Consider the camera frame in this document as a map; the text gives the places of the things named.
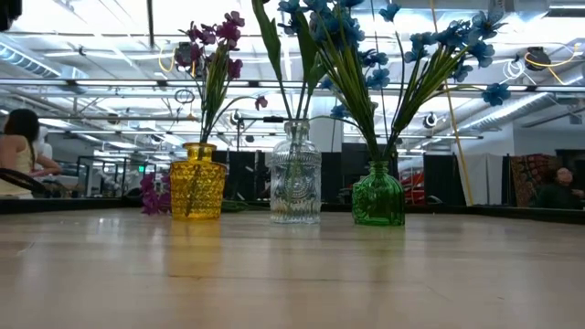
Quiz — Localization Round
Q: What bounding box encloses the black partition panel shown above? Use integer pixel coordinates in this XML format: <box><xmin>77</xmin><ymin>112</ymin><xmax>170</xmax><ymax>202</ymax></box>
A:
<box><xmin>227</xmin><ymin>150</ymin><xmax>271</xmax><ymax>202</ymax></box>
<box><xmin>321</xmin><ymin>143</ymin><xmax>367</xmax><ymax>205</ymax></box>
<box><xmin>422</xmin><ymin>153</ymin><xmax>467</xmax><ymax>206</ymax></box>

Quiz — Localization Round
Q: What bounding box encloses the green glass vase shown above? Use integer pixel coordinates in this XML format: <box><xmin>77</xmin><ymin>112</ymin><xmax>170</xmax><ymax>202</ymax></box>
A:
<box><xmin>350</xmin><ymin>159</ymin><xmax>407</xmax><ymax>228</ymax></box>

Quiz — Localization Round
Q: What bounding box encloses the blue artificial flower bunch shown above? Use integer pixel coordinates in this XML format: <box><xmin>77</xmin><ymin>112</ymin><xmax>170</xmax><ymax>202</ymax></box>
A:
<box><xmin>386</xmin><ymin>2</ymin><xmax>512</xmax><ymax>161</ymax></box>
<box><xmin>277</xmin><ymin>0</ymin><xmax>383</xmax><ymax>161</ymax></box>
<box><xmin>310</xmin><ymin>48</ymin><xmax>390</xmax><ymax>161</ymax></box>

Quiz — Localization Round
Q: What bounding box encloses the red patterned hanging cloth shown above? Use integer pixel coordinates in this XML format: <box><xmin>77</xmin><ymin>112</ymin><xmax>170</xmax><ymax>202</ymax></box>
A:
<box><xmin>509</xmin><ymin>153</ymin><xmax>561</xmax><ymax>207</ymax></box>

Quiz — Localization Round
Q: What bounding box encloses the clear glass vase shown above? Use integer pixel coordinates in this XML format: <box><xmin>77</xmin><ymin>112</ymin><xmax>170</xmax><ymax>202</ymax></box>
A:
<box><xmin>269</xmin><ymin>120</ymin><xmax>323</xmax><ymax>225</ymax></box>

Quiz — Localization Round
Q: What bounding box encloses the black hanging cable loop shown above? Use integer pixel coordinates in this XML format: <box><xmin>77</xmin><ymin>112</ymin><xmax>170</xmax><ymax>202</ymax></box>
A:
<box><xmin>173</xmin><ymin>88</ymin><xmax>197</xmax><ymax>105</ymax></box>

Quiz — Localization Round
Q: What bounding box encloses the silver ventilation duct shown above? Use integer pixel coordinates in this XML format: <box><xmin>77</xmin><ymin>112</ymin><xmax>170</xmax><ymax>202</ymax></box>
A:
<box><xmin>0</xmin><ymin>43</ymin><xmax>63</xmax><ymax>79</ymax></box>
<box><xmin>456</xmin><ymin>90</ymin><xmax>585</xmax><ymax>136</ymax></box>

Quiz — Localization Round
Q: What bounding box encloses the yellow glass vase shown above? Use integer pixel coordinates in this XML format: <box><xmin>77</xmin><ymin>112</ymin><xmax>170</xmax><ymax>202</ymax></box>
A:
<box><xmin>169</xmin><ymin>142</ymin><xmax>229</xmax><ymax>221</ymax></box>

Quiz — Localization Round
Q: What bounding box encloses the white partition panel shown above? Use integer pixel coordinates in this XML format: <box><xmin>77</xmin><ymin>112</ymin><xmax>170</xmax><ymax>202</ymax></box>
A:
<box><xmin>465</xmin><ymin>153</ymin><xmax>504</xmax><ymax>206</ymax></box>

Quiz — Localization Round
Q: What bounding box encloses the yellow hanging cord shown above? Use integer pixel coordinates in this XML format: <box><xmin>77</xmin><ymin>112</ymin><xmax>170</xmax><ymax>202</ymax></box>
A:
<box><xmin>429</xmin><ymin>0</ymin><xmax>474</xmax><ymax>207</ymax></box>

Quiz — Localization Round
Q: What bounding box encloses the black ceiling cable reel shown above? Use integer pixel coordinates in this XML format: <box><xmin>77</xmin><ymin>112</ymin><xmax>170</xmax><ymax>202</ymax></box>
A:
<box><xmin>524</xmin><ymin>45</ymin><xmax>552</xmax><ymax>72</ymax></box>
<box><xmin>173</xmin><ymin>40</ymin><xmax>209</xmax><ymax>80</ymax></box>

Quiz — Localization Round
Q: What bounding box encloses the person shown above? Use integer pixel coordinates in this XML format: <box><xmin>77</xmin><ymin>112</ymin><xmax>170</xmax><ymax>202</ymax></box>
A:
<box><xmin>0</xmin><ymin>108</ymin><xmax>63</xmax><ymax>200</ymax></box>
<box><xmin>532</xmin><ymin>166</ymin><xmax>585</xmax><ymax>210</ymax></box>

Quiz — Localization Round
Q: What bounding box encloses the black chair armrest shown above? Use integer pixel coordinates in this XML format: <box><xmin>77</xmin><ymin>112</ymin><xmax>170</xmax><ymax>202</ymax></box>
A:
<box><xmin>0</xmin><ymin>167</ymin><xmax>47</xmax><ymax>193</ymax></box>

